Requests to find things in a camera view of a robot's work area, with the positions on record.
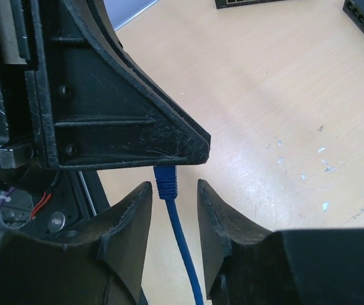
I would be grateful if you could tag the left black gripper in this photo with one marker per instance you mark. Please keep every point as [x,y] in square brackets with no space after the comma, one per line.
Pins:
[19,153]

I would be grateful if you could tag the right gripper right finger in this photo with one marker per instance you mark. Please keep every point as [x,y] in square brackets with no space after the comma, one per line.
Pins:
[245,263]

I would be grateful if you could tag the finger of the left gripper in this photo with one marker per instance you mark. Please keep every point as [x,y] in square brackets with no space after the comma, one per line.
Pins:
[93,107]

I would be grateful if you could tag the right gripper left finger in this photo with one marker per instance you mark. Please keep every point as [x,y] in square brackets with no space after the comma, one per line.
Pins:
[101,262]

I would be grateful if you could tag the black network switch centre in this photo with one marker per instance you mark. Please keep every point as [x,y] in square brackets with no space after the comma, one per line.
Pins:
[221,4]

